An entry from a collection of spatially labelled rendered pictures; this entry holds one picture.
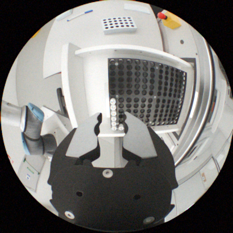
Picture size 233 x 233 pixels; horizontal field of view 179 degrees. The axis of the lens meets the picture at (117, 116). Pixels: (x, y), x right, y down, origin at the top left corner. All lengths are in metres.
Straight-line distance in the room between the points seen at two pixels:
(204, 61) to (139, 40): 0.25
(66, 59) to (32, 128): 0.30
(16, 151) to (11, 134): 0.54
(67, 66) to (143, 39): 0.30
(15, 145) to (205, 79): 3.54
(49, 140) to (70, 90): 0.36
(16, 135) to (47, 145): 2.85
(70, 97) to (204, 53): 0.35
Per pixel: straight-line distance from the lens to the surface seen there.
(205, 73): 0.26
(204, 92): 0.26
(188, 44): 0.32
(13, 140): 3.28
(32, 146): 0.45
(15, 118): 0.38
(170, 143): 0.35
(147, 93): 0.20
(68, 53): 0.19
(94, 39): 0.37
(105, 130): 0.27
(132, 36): 0.37
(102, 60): 0.25
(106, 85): 0.24
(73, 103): 0.20
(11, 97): 3.28
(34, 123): 0.39
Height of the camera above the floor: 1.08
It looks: 61 degrees down
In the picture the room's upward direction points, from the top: 177 degrees clockwise
